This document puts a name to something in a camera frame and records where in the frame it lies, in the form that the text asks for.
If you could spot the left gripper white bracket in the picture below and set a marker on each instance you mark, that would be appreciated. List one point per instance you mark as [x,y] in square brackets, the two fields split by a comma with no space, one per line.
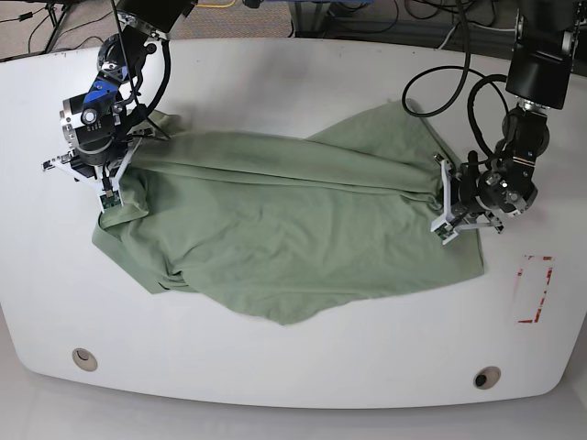
[462,207]

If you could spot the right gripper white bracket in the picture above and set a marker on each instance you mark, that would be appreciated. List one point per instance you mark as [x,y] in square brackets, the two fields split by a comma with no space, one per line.
[102,169]

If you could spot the green t-shirt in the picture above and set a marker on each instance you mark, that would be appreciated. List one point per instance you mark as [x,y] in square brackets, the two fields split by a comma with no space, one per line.
[284,228]

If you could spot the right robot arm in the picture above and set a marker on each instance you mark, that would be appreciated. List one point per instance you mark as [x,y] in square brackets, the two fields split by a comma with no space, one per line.
[104,126]

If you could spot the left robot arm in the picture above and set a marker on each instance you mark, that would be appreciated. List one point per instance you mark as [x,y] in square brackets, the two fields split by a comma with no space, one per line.
[546,38]

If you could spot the red tape rectangle marking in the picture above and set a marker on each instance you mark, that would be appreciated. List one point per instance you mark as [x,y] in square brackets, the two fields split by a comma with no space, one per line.
[531,288]

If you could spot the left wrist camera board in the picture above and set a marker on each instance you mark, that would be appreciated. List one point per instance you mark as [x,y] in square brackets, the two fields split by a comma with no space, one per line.
[446,233]

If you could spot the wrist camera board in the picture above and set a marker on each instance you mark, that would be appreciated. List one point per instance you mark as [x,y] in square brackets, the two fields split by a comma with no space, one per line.
[109,200]
[446,233]

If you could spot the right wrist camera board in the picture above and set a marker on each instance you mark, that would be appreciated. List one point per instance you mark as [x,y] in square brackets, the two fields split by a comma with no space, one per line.
[109,200]

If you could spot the right table cable grommet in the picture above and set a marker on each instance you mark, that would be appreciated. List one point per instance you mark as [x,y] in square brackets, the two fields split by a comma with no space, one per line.
[487,378]

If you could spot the table cable grommet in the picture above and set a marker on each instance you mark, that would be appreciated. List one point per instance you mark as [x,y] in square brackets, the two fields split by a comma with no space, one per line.
[487,378]
[84,360]

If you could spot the left table cable grommet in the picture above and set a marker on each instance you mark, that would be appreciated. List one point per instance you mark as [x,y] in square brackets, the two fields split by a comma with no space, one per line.
[84,360]

